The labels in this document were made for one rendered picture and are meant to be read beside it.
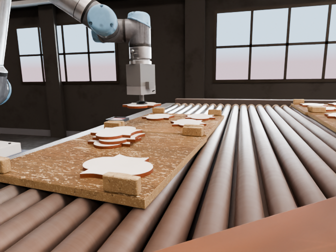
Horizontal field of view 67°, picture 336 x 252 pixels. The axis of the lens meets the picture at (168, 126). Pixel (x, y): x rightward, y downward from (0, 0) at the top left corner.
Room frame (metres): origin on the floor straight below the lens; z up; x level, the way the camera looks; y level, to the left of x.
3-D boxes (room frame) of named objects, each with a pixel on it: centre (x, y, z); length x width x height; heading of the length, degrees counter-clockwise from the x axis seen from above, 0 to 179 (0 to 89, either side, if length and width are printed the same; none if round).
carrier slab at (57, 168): (0.58, 0.12, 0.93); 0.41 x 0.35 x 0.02; 159
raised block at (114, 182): (0.35, 0.07, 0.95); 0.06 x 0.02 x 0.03; 69
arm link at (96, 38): (0.88, 0.19, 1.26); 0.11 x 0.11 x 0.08; 6
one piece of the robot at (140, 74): (0.90, 0.08, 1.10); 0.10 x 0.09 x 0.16; 57
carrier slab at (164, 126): (0.98, -0.02, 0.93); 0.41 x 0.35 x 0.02; 160
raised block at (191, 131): (0.72, -0.07, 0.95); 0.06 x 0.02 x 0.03; 69
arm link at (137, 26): (0.91, 0.10, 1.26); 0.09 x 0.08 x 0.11; 96
